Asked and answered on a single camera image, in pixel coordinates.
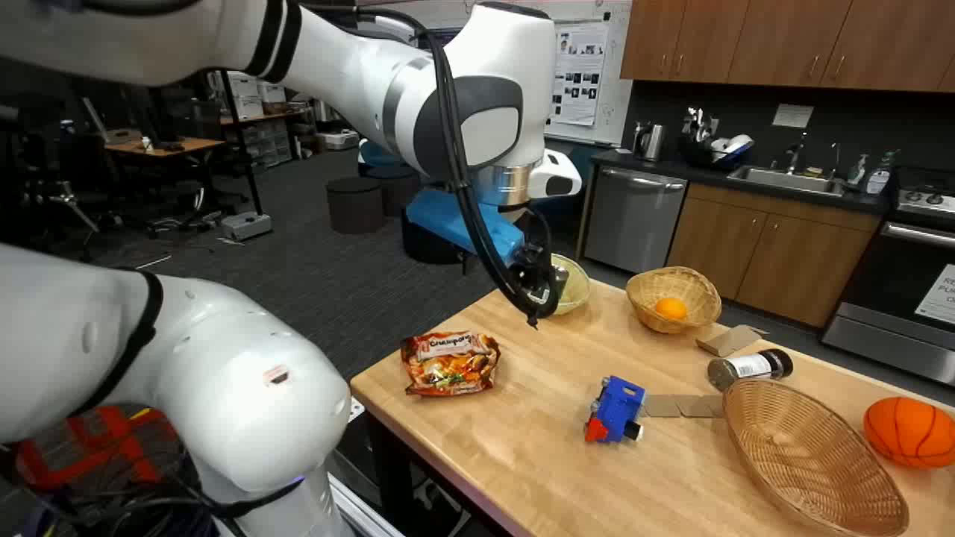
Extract blue and red toy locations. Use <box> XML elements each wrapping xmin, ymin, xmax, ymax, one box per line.
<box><xmin>582</xmin><ymin>372</ymin><xmax>652</xmax><ymax>447</ymax></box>

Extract dish rack with utensils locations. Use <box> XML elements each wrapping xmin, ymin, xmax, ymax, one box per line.
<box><xmin>680</xmin><ymin>104</ymin><xmax>755</xmax><ymax>171</ymax></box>

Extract round brown wicker basket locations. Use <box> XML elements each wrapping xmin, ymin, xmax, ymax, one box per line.
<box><xmin>624</xmin><ymin>262</ymin><xmax>725</xmax><ymax>337</ymax></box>

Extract steel electric kettle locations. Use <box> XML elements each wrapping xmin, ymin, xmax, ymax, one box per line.
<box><xmin>634</xmin><ymin>120</ymin><xmax>670</xmax><ymax>165</ymax></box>

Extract black-capped bottle with white label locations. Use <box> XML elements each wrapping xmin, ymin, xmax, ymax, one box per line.
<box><xmin>706</xmin><ymin>347</ymin><xmax>797</xmax><ymax>393</ymax></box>

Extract white research poster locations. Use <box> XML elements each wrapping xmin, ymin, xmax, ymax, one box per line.
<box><xmin>546</xmin><ymin>17</ymin><xmax>613</xmax><ymax>132</ymax></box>

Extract white wall outlet plate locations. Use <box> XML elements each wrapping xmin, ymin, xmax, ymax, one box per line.
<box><xmin>770</xmin><ymin>101</ymin><xmax>816</xmax><ymax>132</ymax></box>

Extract wall whiteboard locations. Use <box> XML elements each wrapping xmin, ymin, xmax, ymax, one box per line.
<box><xmin>545</xmin><ymin>0</ymin><xmax>636</xmax><ymax>149</ymax></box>

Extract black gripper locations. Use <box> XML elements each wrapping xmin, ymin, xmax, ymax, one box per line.
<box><xmin>509</xmin><ymin>241</ymin><xmax>573</xmax><ymax>329</ymax></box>

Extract chrome sink faucet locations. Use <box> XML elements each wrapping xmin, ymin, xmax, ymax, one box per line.
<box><xmin>785</xmin><ymin>132</ymin><xmax>812</xmax><ymax>179</ymax></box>

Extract brown upper wall cabinets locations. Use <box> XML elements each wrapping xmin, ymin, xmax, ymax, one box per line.
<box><xmin>622</xmin><ymin>0</ymin><xmax>955</xmax><ymax>97</ymax></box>

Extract folded cardboard piece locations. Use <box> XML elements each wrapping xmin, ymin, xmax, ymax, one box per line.
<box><xmin>695</xmin><ymin>322</ymin><xmax>765</xmax><ymax>359</ymax></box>

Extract stainless steel oven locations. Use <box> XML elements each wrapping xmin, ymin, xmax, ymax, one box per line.
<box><xmin>821</xmin><ymin>187</ymin><xmax>955</xmax><ymax>387</ymax></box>

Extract red metal stool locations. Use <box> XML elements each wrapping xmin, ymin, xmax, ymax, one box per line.
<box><xmin>13</xmin><ymin>399</ymin><xmax>192</xmax><ymax>525</ymax></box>

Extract orange instant noodle packet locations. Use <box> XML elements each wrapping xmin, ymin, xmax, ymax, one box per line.
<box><xmin>397</xmin><ymin>329</ymin><xmax>504</xmax><ymax>404</ymax></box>

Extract large oval wicker basket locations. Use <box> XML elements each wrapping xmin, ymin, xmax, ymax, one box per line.
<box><xmin>722</xmin><ymin>378</ymin><xmax>912</xmax><ymax>537</ymax></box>

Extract orange fruit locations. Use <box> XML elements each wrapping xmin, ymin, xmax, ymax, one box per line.
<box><xmin>652</xmin><ymin>295</ymin><xmax>692</xmax><ymax>326</ymax></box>

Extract soap dispenser bottle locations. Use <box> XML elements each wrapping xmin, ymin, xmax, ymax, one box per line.
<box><xmin>864</xmin><ymin>149</ymin><xmax>898</xmax><ymax>196</ymax></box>

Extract wooden background desk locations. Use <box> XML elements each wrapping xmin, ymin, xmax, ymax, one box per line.
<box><xmin>103</xmin><ymin>134</ymin><xmax>228</xmax><ymax>162</ymax></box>

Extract small black round ottoman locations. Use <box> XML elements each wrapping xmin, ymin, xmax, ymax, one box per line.
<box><xmin>327</xmin><ymin>177</ymin><xmax>389</xmax><ymax>237</ymax></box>

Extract brown lower kitchen cabinets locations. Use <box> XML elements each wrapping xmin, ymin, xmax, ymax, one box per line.
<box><xmin>665</xmin><ymin>182</ymin><xmax>883</xmax><ymax>331</ymax></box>

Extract flat cardboard strip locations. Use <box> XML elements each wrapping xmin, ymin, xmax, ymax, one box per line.
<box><xmin>643</xmin><ymin>392</ymin><xmax>728</xmax><ymax>420</ymax></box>

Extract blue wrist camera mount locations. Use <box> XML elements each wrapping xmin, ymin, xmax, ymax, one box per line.
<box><xmin>403</xmin><ymin>187</ymin><xmax>530</xmax><ymax>265</ymax></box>

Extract orange toy basketball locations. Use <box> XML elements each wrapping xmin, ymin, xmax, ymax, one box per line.
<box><xmin>861</xmin><ymin>393</ymin><xmax>955</xmax><ymax>472</ymax></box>

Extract stainless steel dishwasher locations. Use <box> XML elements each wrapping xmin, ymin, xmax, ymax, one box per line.
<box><xmin>582</xmin><ymin>162</ymin><xmax>689</xmax><ymax>276</ymax></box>

